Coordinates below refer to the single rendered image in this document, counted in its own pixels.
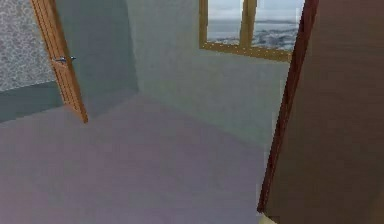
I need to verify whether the wooden framed window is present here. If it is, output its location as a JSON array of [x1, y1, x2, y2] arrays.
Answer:
[[198, 0, 306, 63]]

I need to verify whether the light wooden room door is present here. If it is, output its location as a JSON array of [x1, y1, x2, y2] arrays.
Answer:
[[29, 0, 90, 124]]

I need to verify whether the dark brown wooden cupboard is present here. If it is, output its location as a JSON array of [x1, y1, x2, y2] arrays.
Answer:
[[256, 0, 384, 224]]

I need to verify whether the silver door handle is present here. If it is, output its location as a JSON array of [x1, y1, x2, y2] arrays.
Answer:
[[53, 55, 77, 65]]

